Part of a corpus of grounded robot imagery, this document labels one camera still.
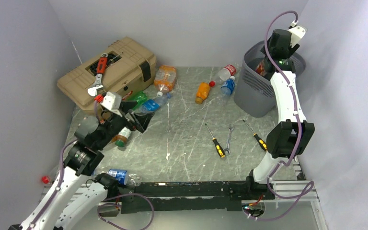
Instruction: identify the blue label water bottle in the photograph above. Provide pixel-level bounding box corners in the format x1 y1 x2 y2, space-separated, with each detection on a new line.
218 76 235 106

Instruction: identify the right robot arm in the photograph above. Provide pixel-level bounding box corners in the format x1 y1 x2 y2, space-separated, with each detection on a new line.
241 26 315 199

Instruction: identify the orange juice bottle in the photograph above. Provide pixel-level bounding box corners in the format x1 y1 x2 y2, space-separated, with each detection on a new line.
195 82 210 104

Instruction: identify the brown bottle green cap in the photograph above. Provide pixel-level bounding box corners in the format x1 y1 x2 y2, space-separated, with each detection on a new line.
115 127 132 148

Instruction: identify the silver open-end wrench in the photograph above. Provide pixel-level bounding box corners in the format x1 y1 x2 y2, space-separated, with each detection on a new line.
224 124 234 155

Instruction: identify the clear bottle blue label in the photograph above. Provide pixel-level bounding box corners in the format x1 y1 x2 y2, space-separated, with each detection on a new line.
134 93 172 115

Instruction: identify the grey mesh waste bin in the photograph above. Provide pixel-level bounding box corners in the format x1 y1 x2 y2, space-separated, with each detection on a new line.
234 41 306 120

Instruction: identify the blue pepsi bottle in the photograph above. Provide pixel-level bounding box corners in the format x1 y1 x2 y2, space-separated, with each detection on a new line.
107 169 142 186

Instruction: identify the yellow black screwdriver left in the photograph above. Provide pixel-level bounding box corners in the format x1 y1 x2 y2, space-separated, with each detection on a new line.
205 123 226 158

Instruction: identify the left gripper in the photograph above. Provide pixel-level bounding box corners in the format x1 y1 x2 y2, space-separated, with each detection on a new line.
95 101 154 150

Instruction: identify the green plastic bottle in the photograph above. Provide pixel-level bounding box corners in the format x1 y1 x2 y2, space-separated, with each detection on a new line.
128 91 148 110

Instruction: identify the yellow black screwdriver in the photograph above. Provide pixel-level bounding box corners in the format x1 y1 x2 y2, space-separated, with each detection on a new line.
243 119 268 151
205 123 226 158

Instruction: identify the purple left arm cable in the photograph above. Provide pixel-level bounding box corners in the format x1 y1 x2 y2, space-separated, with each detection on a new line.
25 139 78 230

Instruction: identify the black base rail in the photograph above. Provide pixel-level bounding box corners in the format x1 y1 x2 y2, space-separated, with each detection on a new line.
107 176 275 214

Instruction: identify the yellow black screwdriver right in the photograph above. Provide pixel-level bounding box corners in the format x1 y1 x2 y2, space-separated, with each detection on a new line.
243 119 268 151

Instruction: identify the large orange label bottle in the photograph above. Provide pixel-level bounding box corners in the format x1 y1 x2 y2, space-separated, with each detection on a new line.
154 65 177 97

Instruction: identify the clear bottle red cap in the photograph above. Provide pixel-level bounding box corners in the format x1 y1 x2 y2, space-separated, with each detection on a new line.
208 65 237 87

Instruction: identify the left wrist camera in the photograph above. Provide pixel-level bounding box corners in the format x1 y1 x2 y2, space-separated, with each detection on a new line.
94 92 122 111

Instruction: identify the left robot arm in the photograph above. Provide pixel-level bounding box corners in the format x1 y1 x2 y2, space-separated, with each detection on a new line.
9 101 154 230

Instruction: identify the tan plastic toolbox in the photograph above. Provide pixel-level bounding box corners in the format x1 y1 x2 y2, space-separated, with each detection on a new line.
57 37 157 115

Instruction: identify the small red cap bottle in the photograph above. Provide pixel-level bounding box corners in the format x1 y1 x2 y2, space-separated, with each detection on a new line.
41 166 63 185

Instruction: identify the red adjustable wrench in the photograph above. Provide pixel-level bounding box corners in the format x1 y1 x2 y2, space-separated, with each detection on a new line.
87 53 108 97

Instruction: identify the red label sauce bottle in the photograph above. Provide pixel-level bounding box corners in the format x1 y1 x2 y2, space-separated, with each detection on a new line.
255 59 267 77

